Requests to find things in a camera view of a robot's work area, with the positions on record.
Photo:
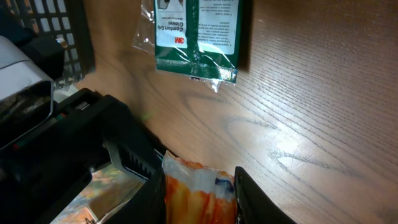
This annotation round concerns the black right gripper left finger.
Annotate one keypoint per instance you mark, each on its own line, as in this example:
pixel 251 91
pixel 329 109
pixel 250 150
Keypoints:
pixel 147 206

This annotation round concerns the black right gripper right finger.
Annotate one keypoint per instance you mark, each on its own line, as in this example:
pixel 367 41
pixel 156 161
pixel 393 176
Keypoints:
pixel 254 206

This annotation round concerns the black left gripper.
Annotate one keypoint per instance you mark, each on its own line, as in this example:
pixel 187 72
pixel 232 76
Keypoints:
pixel 43 171

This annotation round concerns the orange tissue pack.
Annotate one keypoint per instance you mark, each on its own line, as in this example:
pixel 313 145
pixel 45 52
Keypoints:
pixel 195 193

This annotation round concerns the red dustpan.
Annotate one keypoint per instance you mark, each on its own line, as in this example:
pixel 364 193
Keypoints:
pixel 146 31

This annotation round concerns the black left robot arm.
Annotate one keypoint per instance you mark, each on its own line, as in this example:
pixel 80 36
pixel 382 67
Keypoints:
pixel 49 149

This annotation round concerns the grey plastic basket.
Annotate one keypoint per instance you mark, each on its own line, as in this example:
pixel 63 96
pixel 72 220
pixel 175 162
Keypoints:
pixel 54 34

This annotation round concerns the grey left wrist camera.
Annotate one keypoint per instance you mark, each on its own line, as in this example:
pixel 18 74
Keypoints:
pixel 26 100

